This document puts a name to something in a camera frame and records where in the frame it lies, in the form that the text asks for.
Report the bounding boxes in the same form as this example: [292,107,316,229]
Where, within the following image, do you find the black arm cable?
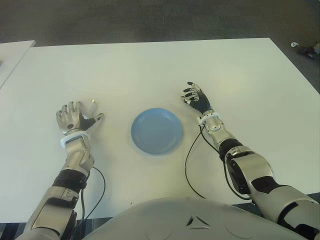
[184,124,251,200]
[74,167,106,221]

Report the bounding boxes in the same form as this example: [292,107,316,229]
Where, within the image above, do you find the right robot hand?
[179,81,215,117]

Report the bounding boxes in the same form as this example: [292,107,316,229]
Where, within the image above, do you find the white charger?
[81,99,99,118]

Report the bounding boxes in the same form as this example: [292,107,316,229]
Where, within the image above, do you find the grey robot torso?
[109,196,308,240]

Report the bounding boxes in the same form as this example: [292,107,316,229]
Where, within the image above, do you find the blue plate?
[131,107,184,155]

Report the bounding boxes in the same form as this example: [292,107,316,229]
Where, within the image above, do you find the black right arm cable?
[184,124,251,200]

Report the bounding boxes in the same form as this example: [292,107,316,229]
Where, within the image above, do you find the white side table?
[0,39,36,88]

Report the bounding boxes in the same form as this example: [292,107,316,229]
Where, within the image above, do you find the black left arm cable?
[74,167,106,221]

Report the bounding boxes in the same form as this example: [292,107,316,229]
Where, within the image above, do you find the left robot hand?
[55,100,105,135]

